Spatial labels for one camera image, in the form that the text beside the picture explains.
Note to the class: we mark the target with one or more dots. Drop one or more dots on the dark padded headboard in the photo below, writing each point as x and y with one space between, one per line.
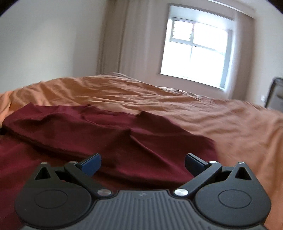
274 98

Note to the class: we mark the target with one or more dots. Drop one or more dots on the beige left curtain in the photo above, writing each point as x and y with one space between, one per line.
132 34

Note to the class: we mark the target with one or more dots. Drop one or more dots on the orange duvet cover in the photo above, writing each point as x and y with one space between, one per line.
241 131

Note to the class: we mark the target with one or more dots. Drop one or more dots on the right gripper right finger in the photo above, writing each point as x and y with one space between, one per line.
195 165

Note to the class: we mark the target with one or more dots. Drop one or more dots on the maroon knit shirt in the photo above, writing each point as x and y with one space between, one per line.
139 152

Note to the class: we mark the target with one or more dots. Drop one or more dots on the bright bedroom window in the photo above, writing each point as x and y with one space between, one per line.
197 45

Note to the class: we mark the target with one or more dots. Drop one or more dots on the beige curtain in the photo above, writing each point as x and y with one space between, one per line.
243 44
132 34

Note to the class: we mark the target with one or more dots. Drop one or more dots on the beige right curtain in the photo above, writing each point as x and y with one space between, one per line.
243 44

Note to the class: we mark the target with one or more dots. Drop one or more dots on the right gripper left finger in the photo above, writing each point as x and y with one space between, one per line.
90 165

